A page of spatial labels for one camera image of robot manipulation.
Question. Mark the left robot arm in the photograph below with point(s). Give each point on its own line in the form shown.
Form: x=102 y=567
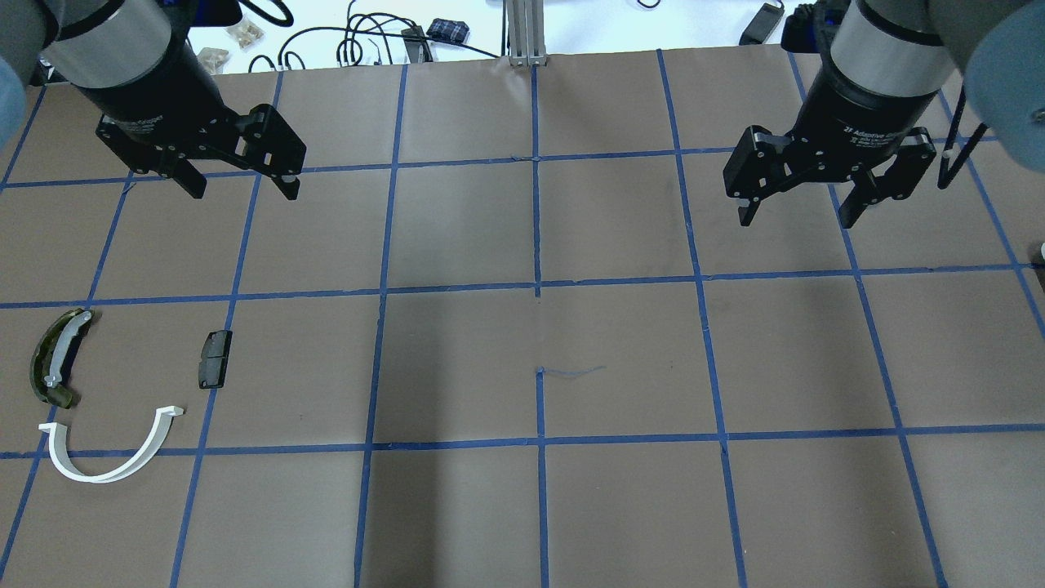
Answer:
x=106 y=42

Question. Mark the black brake pad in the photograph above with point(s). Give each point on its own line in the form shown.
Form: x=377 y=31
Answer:
x=214 y=359

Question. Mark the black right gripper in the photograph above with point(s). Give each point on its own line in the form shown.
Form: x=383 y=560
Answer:
x=861 y=104

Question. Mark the aluminium frame post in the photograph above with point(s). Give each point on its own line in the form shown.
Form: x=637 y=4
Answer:
x=525 y=28

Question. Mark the olive green brake shoe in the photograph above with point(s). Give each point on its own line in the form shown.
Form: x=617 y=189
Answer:
x=52 y=356

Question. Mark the blue checkered small box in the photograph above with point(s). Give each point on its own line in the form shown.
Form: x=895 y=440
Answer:
x=448 y=31

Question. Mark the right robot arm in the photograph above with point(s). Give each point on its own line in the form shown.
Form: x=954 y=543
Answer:
x=881 y=64

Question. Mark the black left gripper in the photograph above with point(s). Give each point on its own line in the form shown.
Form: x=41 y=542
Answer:
x=155 y=88

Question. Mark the black power adapter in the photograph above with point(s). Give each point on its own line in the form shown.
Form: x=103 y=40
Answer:
x=764 y=22

